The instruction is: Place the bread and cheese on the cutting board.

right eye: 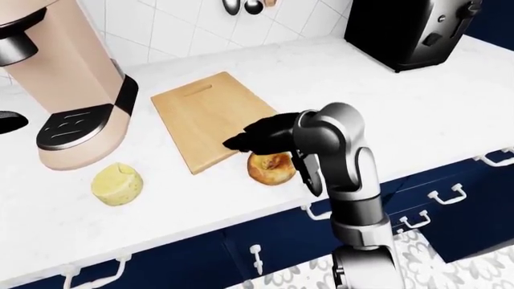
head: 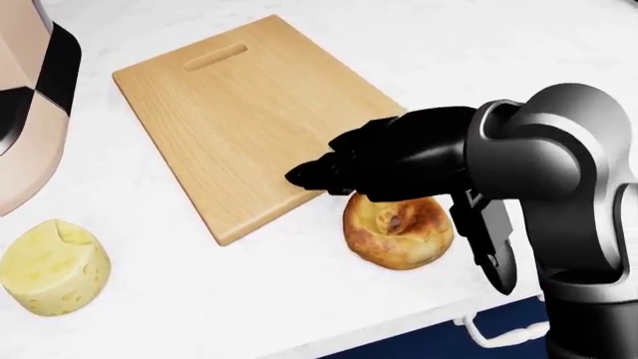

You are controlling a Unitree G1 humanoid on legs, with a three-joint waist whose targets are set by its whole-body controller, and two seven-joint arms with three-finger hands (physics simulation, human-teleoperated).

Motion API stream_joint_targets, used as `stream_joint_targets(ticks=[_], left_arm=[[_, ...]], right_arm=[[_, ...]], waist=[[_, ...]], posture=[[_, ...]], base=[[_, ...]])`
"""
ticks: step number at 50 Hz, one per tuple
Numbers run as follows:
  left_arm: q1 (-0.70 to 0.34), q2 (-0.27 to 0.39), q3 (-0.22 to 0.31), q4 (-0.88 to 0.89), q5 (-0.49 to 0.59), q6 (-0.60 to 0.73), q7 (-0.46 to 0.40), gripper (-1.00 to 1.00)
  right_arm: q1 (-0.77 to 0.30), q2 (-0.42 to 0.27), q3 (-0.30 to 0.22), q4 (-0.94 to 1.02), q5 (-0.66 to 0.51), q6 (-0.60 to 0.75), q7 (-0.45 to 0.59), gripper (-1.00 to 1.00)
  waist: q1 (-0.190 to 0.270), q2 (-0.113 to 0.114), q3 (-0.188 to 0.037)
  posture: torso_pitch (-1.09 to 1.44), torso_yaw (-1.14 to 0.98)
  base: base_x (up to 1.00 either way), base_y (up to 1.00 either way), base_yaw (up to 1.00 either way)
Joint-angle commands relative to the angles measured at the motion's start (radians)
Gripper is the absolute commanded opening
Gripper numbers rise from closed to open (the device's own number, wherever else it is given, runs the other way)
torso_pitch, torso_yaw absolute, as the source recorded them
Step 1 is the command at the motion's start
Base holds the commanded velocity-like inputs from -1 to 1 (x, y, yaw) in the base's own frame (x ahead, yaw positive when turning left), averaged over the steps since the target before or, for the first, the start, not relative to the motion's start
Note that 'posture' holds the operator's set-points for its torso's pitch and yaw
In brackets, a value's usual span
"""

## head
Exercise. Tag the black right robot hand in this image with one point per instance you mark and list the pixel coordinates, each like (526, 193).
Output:
(399, 157)

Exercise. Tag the round browned bread roll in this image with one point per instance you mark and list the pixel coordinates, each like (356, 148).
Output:
(396, 233)

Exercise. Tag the wooden cutting board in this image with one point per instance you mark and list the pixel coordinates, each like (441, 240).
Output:
(249, 127)

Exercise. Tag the yellow cheese wheel with holes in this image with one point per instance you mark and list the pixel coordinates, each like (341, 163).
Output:
(52, 261)

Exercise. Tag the beige and black appliance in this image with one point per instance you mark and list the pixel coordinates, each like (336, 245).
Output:
(30, 108)

